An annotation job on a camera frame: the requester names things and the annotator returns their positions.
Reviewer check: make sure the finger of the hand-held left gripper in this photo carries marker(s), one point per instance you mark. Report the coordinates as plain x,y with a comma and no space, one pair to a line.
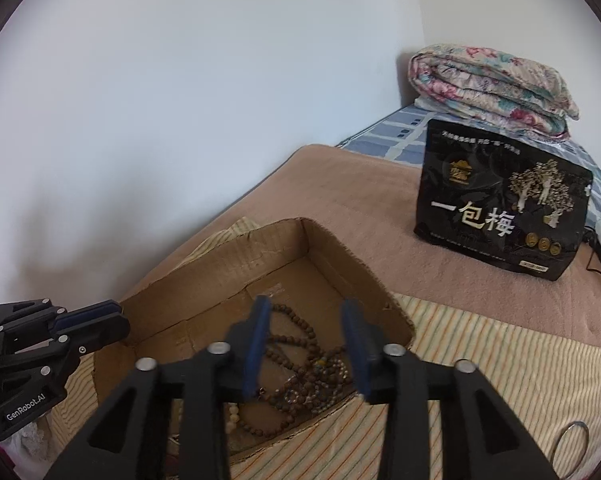
100,335
88,314

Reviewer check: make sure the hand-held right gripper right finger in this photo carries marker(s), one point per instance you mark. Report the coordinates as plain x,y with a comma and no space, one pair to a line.
358,355

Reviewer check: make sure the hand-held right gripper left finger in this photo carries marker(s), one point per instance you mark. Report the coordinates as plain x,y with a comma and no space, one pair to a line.
253,355

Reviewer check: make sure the cardboard box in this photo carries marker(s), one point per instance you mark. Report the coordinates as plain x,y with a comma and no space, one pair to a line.
205,270

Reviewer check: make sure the striped yellow blanket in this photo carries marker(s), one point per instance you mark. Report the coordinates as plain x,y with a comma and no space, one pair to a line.
480,385

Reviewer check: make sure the black printed snack bag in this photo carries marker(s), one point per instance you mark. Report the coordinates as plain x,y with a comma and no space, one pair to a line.
480,185

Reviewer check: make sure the grey thin bangle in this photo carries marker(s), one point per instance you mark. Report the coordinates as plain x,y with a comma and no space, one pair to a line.
556,444

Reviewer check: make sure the white cloth under quilt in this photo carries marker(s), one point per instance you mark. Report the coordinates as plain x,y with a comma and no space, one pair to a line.
423,104

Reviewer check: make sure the folded floral quilt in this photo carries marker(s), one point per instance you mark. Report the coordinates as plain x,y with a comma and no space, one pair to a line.
480,90

